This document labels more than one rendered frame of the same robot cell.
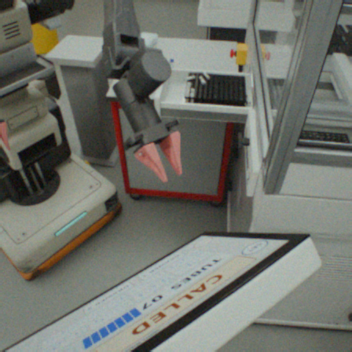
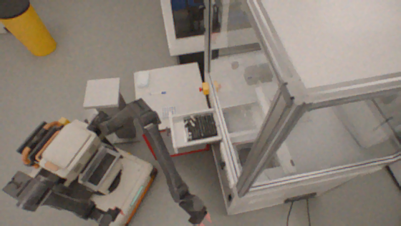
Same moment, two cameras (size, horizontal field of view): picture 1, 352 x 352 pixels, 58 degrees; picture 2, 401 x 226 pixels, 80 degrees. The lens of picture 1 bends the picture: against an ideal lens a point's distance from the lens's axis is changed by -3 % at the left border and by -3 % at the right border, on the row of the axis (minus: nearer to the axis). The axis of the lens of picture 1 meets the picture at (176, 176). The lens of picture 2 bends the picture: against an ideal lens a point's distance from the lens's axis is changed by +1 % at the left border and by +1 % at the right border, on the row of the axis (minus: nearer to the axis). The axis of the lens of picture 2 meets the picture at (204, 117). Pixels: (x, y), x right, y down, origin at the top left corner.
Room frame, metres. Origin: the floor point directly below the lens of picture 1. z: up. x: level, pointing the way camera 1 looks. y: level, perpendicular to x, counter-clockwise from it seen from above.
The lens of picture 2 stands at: (0.33, 0.05, 2.43)
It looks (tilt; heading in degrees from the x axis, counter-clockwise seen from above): 61 degrees down; 343
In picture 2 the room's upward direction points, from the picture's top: 1 degrees counter-clockwise
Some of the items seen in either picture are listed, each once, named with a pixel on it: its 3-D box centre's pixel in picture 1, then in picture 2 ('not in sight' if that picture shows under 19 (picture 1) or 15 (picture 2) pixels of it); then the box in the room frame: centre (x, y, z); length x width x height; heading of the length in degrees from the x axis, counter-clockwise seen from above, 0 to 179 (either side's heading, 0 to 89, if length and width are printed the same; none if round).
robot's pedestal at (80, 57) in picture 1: (91, 104); (117, 114); (1.73, 0.53, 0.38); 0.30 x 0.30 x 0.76; 78
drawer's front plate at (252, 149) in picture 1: (251, 150); (226, 164); (0.76, -0.23, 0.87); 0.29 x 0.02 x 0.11; 173
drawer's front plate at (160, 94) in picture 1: (163, 89); (172, 131); (1.11, 0.05, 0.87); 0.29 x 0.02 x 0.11; 173
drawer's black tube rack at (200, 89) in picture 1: (215, 93); (200, 127); (1.08, -0.15, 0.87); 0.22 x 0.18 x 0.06; 83
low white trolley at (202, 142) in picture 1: (178, 125); (175, 116); (1.51, -0.02, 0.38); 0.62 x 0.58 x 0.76; 173
